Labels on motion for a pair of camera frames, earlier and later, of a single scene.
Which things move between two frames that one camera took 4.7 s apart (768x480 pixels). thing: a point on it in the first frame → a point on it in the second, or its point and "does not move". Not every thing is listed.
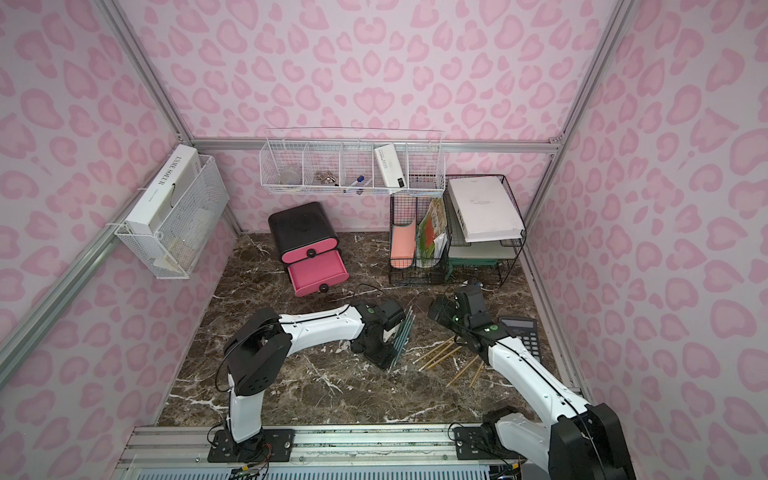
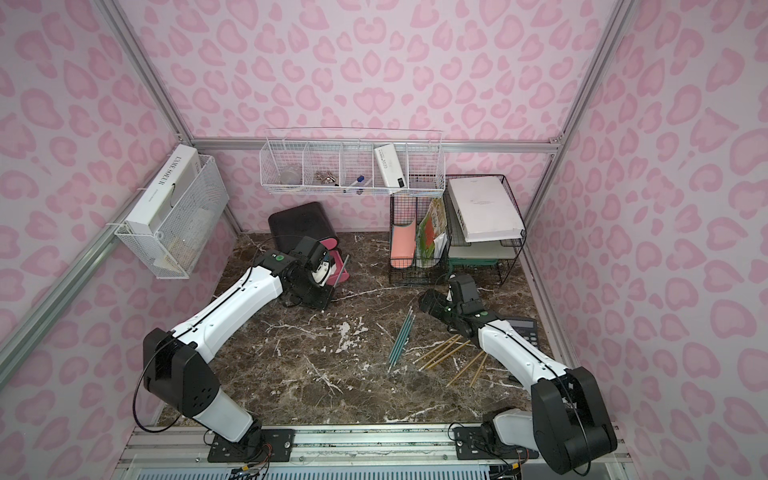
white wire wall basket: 354,161 does not move
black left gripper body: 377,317 → 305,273
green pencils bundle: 403,334 → 340,273
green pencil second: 403,336 does not move
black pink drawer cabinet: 309,249 does not move
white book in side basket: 154,209 does not move
